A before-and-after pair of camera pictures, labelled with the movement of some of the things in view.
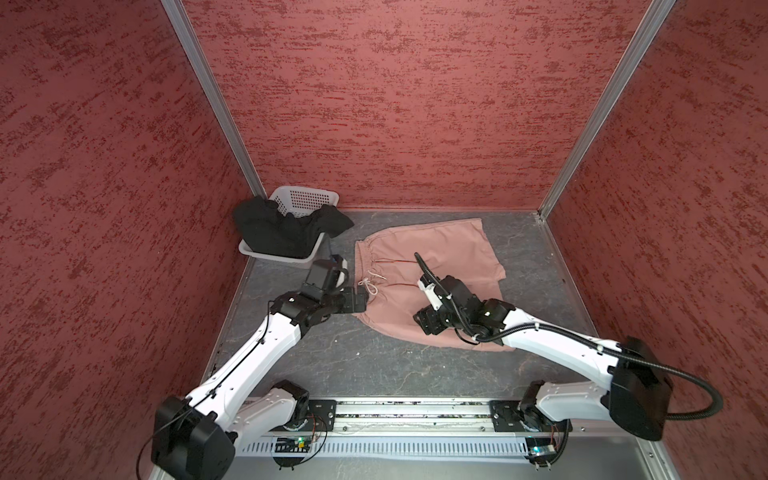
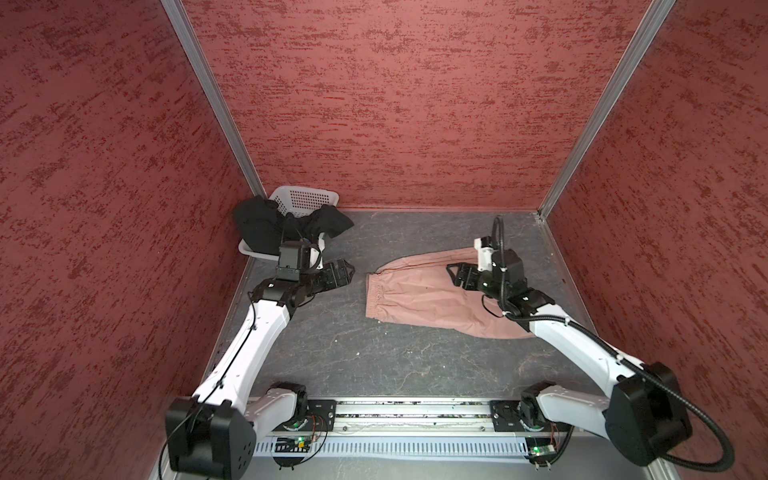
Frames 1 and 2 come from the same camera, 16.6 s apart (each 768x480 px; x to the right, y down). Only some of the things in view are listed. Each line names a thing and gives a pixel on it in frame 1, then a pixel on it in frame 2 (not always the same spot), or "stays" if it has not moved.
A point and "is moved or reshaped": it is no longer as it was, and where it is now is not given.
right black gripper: (429, 322) to (471, 270)
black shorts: (269, 231) stays
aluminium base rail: (381, 414) stays
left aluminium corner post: (180, 20) stays
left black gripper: (348, 306) to (332, 281)
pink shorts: (385, 265) is moved or reshaped
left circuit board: (293, 445) stays
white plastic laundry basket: (300, 202) stays
